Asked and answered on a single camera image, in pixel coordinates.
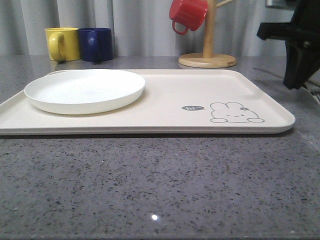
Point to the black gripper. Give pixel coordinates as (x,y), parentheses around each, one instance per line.
(302,61)

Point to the silver metal fork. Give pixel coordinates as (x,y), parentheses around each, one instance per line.
(315,92)

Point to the white round plate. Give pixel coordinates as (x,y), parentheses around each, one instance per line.
(85,91)

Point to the silver metal chopstick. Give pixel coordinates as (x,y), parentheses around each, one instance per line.
(268,72)

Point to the wooden mug tree stand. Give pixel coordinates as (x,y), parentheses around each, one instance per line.
(208,59)

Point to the red ribbed mug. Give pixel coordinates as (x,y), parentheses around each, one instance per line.
(187,15)

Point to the cream rabbit print tray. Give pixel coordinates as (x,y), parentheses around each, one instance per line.
(173,101)

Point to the dark blue mug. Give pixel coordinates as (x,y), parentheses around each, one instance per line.
(95,44)

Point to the yellow mug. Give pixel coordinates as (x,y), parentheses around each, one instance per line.
(62,43)

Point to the grey curtain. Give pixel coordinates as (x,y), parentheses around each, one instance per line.
(139,27)

